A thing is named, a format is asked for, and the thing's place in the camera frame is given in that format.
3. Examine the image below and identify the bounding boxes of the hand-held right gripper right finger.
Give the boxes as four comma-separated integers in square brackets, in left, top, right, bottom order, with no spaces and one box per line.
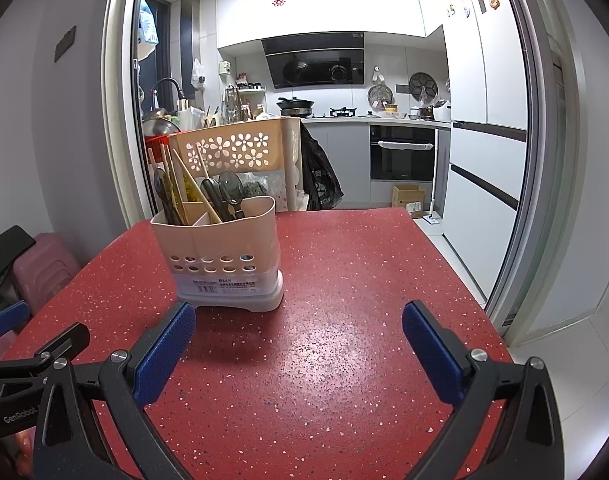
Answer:
[402,300,565,480]

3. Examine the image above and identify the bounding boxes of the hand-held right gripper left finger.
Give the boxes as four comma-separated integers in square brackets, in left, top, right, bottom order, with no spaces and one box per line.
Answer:
[32,301,198,480]

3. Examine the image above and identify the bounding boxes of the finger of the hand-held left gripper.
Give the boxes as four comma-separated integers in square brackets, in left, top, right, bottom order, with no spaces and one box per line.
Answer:
[0,300,31,339]
[0,324,91,401]

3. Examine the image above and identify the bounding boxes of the beige plastic utensil holder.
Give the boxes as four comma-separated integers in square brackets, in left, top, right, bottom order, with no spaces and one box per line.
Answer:
[149,195,285,313]

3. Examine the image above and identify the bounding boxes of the dark metal spoon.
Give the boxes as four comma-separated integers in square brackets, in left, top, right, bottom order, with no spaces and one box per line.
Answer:
[217,170,246,221]

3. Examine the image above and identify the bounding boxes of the black board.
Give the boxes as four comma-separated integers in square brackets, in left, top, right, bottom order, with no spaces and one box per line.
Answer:
[0,225,38,286]

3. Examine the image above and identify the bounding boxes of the pink plastic stool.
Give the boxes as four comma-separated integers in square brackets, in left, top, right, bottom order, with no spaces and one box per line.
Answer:
[12,232,81,306]

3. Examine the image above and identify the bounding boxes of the white stick mop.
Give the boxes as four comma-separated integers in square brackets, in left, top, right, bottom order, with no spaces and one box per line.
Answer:
[422,127,444,225]

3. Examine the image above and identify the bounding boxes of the white fridge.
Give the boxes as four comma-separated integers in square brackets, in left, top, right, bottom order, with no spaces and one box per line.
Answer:
[425,0,530,306]

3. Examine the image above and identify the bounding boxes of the cardboard box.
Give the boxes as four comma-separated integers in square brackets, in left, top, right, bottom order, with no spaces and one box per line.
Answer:
[392,184,426,218]

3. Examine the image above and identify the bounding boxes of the bag of green vegetables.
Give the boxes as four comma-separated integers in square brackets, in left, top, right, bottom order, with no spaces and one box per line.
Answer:
[242,172,268,198]

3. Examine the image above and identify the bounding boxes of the black built-in oven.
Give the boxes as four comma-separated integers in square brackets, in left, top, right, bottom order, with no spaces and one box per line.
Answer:
[369,125,438,182]

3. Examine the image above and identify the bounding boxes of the white floral plastic bag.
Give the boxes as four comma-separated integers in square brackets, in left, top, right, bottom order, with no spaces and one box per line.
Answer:
[264,174,290,211]

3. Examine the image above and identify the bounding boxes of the black plastic bag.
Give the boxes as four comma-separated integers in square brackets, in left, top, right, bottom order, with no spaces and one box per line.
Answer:
[300,122,344,212]

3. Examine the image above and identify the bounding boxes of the metal bowl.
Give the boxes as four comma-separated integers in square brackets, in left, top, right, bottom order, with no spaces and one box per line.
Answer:
[142,116,181,137]

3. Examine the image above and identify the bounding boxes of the beige flower-cutout storage trolley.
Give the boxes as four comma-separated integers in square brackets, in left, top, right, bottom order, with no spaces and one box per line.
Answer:
[167,116,305,213]

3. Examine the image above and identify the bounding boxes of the spice rack with jars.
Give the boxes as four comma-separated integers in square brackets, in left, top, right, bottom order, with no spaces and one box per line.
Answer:
[223,72,266,122]

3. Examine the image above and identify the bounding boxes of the round dark divided tray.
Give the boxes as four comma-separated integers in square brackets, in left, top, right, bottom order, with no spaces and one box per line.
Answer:
[409,72,438,97]

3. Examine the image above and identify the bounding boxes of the black kitchen faucet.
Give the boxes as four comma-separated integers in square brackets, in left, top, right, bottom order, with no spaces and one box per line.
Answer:
[152,78,185,113]

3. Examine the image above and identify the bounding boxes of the black wok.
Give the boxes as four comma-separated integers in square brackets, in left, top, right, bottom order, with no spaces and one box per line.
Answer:
[276,96,316,113]

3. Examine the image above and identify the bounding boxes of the black range hood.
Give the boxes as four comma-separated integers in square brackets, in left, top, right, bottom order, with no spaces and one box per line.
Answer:
[261,31,366,90]

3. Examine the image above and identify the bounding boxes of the blue plastic bag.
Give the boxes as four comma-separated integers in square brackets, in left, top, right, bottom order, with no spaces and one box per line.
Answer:
[138,0,160,47]

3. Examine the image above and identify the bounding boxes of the grey sliding door frame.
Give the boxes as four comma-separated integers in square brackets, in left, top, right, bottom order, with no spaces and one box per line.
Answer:
[102,0,609,348]

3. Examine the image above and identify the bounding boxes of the dark wall panel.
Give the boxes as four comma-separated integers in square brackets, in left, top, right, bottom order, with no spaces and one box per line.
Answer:
[53,25,78,63]

